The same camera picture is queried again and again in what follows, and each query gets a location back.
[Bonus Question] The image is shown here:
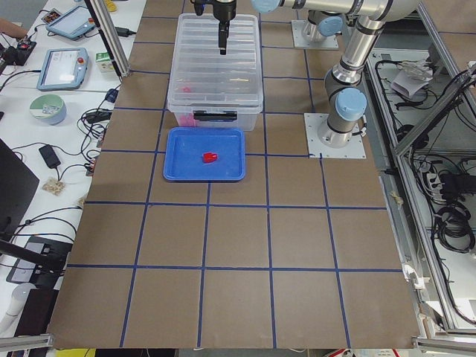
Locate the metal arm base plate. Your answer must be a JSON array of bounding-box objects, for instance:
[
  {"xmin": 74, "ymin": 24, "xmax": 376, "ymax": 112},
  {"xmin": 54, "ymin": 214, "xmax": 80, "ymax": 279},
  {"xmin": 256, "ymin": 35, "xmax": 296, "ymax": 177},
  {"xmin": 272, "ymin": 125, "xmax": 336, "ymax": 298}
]
[
  {"xmin": 304, "ymin": 113, "xmax": 367, "ymax": 159},
  {"xmin": 291, "ymin": 20, "xmax": 339, "ymax": 51}
]

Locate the red block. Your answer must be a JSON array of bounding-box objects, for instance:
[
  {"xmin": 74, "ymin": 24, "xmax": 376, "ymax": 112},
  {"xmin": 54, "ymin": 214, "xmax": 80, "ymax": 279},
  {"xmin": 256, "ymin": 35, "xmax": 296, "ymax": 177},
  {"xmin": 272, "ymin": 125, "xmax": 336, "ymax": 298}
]
[
  {"xmin": 178, "ymin": 113, "xmax": 196, "ymax": 127},
  {"xmin": 202, "ymin": 152, "xmax": 219, "ymax": 164}
]

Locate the black gripper lid side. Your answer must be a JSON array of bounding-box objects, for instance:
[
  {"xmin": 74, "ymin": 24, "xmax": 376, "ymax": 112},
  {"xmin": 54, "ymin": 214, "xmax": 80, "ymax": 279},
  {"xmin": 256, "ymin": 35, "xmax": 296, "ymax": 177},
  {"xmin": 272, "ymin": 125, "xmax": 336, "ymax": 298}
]
[{"xmin": 213, "ymin": 0, "xmax": 237, "ymax": 55}]

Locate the blue teach pendant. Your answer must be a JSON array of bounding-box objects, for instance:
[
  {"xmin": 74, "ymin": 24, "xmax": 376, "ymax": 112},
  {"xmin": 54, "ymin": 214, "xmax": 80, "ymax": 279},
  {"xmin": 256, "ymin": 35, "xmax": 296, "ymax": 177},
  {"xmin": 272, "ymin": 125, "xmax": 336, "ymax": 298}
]
[
  {"xmin": 46, "ymin": 6, "xmax": 95, "ymax": 40},
  {"xmin": 36, "ymin": 48, "xmax": 89, "ymax": 91}
]

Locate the blue plastic tray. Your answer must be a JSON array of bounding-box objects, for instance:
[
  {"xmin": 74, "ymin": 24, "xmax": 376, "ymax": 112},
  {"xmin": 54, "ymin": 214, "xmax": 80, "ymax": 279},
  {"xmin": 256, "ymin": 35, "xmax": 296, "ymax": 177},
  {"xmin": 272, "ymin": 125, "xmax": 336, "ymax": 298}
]
[{"xmin": 163, "ymin": 127, "xmax": 246, "ymax": 182}]

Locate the silver robot arm with tray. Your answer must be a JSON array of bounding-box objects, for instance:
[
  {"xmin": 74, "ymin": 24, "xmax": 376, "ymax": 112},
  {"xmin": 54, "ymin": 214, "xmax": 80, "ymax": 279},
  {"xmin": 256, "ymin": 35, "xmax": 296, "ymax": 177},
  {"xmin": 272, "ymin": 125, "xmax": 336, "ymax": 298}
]
[{"xmin": 252, "ymin": 0, "xmax": 419, "ymax": 148}]

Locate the black laptop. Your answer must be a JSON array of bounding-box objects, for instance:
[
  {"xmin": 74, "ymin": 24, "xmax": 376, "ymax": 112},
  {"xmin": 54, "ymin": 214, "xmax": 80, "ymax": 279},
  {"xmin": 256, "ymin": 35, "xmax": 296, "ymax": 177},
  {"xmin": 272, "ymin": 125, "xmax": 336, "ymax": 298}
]
[{"xmin": 0, "ymin": 141, "xmax": 39, "ymax": 241}]

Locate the clear plastic box lid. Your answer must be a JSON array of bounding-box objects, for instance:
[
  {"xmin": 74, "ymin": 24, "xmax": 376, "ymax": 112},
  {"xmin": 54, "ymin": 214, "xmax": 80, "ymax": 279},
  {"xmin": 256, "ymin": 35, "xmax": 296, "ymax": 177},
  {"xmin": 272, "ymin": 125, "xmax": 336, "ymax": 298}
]
[{"xmin": 167, "ymin": 13, "xmax": 263, "ymax": 106}]

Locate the aluminium frame post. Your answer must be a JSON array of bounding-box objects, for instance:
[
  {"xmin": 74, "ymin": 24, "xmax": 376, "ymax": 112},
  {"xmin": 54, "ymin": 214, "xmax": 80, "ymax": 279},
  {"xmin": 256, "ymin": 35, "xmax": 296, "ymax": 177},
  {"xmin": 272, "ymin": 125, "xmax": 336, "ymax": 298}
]
[{"xmin": 85, "ymin": 0, "xmax": 130, "ymax": 78}]

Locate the green white carton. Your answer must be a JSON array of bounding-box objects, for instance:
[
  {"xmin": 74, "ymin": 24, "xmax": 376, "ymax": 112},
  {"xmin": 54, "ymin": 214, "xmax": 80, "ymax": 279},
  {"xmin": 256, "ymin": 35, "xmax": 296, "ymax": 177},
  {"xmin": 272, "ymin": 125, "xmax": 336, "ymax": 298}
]
[{"xmin": 94, "ymin": 52, "xmax": 115, "ymax": 73}]

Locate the black power adapter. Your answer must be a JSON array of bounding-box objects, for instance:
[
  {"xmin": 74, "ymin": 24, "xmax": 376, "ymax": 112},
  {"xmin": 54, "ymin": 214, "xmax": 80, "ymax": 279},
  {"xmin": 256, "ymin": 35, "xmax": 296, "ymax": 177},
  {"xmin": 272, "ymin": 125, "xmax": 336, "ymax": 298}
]
[{"xmin": 39, "ymin": 144, "xmax": 61, "ymax": 169}]

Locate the clear plastic storage box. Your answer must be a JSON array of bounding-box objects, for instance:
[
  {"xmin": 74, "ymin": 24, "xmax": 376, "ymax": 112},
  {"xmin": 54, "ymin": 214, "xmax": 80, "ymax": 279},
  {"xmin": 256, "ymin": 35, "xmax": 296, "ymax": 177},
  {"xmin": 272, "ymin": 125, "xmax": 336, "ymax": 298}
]
[{"xmin": 167, "ymin": 102, "xmax": 263, "ymax": 132}]

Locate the red block in box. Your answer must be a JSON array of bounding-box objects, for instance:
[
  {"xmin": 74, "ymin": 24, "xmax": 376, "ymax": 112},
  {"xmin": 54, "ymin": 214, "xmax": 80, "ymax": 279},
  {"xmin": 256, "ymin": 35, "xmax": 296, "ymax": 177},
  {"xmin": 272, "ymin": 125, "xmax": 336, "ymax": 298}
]
[{"xmin": 178, "ymin": 113, "xmax": 196, "ymax": 127}]

